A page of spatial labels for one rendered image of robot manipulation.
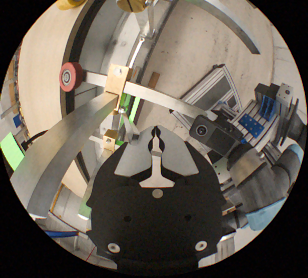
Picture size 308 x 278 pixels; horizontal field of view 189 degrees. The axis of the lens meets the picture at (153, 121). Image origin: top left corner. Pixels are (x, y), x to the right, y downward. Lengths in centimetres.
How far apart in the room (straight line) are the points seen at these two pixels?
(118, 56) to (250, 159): 58
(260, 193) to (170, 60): 114
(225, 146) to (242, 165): 5
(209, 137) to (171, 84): 98
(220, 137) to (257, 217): 17
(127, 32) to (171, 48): 71
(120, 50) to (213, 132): 50
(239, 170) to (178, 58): 110
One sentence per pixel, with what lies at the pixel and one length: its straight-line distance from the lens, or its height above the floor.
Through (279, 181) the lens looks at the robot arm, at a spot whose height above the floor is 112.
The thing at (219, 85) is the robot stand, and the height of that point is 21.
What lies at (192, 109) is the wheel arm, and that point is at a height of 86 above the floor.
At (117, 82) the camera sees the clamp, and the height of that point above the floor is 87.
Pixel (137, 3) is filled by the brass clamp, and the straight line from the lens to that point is 19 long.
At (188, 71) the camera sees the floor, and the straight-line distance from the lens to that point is 117.
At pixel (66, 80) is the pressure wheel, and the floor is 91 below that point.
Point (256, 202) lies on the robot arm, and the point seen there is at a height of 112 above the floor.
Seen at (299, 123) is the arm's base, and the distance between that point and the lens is 72.
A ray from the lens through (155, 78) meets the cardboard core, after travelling 101.
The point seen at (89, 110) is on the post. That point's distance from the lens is 16.
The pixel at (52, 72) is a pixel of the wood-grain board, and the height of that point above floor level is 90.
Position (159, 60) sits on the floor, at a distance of 110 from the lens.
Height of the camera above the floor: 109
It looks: 61 degrees down
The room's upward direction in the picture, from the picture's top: 179 degrees counter-clockwise
